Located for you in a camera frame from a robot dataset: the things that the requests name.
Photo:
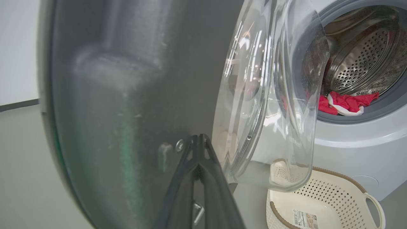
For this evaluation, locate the paper label in basket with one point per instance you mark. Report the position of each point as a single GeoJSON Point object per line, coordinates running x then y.
{"type": "Point", "coordinates": [304, 220]}

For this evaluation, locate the round filter cover on washer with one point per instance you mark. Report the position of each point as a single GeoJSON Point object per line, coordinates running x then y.
{"type": "Point", "coordinates": [365, 183]}

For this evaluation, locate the cream perforated laundry basket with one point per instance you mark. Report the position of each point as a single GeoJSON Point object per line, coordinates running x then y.
{"type": "Point", "coordinates": [334, 197]}

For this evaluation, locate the grey rubber door gasket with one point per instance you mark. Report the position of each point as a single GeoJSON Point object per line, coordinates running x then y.
{"type": "Point", "coordinates": [384, 106]}

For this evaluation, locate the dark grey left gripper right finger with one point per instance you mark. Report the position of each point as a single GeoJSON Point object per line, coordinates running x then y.
{"type": "Point", "coordinates": [219, 197]}

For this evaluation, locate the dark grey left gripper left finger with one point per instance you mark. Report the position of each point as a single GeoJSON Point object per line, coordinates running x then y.
{"type": "Point", "coordinates": [178, 197]}

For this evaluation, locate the round black glass washer door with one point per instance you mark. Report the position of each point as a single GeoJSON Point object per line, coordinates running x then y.
{"type": "Point", "coordinates": [127, 95]}

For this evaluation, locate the red garment with white trim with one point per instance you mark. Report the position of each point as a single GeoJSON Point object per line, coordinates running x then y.
{"type": "Point", "coordinates": [349, 101]}

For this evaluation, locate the steel perforated washer drum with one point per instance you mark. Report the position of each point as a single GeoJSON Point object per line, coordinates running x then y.
{"type": "Point", "coordinates": [359, 63]}

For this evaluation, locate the white front-load washing machine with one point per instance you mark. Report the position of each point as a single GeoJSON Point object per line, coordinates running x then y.
{"type": "Point", "coordinates": [349, 146]}

